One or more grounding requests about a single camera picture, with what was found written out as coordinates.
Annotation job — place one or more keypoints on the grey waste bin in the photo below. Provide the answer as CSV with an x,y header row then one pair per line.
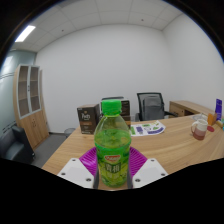
x,y
69,132

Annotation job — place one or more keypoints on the wooden cabinet with glass doors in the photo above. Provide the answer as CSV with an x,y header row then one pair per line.
x,y
30,106

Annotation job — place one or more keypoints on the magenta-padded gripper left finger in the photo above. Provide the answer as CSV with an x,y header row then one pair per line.
x,y
76,170

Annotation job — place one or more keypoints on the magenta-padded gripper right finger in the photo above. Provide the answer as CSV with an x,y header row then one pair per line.
x,y
150,170

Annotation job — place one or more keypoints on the black leather armchair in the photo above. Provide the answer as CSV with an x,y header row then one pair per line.
x,y
15,145

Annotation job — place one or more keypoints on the wooden side desk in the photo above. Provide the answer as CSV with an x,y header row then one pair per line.
x,y
186,108

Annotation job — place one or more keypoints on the green drink bottle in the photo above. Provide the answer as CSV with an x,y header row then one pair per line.
x,y
112,143

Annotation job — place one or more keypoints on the black mesh office chair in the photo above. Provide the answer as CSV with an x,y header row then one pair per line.
x,y
151,107

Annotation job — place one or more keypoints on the white mug with red drink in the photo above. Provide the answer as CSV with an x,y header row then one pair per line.
x,y
200,130

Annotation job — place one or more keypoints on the rectangular ceiling light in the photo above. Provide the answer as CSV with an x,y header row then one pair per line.
x,y
25,33

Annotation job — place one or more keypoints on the orange packet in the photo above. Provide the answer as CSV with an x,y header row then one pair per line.
x,y
212,119

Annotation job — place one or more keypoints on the printed paper sheet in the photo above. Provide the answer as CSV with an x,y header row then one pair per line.
x,y
148,128

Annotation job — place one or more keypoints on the flat round red coaster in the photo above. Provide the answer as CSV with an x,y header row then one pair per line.
x,y
211,128

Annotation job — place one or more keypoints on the purple box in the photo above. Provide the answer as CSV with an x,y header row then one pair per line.
x,y
218,109

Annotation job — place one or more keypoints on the dark brown carton box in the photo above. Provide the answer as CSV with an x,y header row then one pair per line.
x,y
125,111

